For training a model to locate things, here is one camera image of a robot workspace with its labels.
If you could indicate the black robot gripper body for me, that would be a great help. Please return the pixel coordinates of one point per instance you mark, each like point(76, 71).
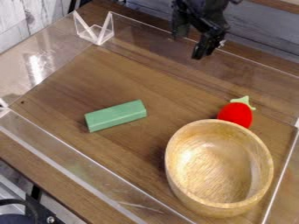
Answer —
point(205, 13)

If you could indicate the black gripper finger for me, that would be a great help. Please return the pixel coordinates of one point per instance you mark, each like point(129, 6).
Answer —
point(180, 24)
point(211, 40)

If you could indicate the red plush strawberry toy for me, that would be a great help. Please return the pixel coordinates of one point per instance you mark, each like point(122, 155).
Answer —
point(237, 112)

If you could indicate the clear acrylic tray walls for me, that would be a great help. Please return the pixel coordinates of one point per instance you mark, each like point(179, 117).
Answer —
point(105, 174)

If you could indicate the green rectangular block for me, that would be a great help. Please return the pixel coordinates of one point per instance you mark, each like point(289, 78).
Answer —
point(114, 115)

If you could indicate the wooden bowl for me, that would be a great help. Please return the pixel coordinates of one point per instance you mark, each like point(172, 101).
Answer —
point(219, 167)

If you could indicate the clear acrylic corner bracket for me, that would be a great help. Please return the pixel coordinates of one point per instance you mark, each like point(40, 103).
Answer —
point(96, 34)

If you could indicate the black metal bracket with bolt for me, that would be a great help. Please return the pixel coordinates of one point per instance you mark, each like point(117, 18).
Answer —
point(45, 216)

